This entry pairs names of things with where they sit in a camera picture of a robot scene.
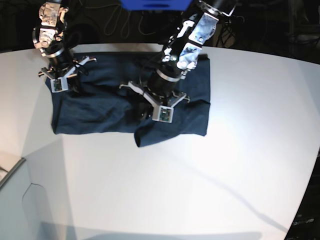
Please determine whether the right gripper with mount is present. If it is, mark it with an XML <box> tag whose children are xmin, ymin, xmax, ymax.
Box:
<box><xmin>38</xmin><ymin>56</ymin><xmax>97</xmax><ymax>94</ymax></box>

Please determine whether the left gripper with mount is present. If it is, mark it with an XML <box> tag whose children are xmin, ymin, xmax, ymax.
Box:
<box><xmin>119</xmin><ymin>81</ymin><xmax>190</xmax><ymax>123</ymax></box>

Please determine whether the dark blue t-shirt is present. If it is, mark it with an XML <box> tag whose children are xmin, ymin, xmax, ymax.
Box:
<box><xmin>51</xmin><ymin>52</ymin><xmax>211</xmax><ymax>147</ymax></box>

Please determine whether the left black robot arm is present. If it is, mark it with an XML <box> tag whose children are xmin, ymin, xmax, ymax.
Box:
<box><xmin>119</xmin><ymin>0</ymin><xmax>237</xmax><ymax>123</ymax></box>

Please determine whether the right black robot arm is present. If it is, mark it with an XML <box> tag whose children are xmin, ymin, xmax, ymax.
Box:
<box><xmin>32</xmin><ymin>0</ymin><xmax>97</xmax><ymax>94</ymax></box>

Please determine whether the blue plastic bin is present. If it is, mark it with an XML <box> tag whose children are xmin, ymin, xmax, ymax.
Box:
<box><xmin>120</xmin><ymin>0</ymin><xmax>192</xmax><ymax>11</ymax></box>

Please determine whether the grey looped cable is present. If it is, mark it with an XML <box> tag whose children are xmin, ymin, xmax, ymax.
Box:
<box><xmin>103</xmin><ymin>7</ymin><xmax>131</xmax><ymax>38</ymax></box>

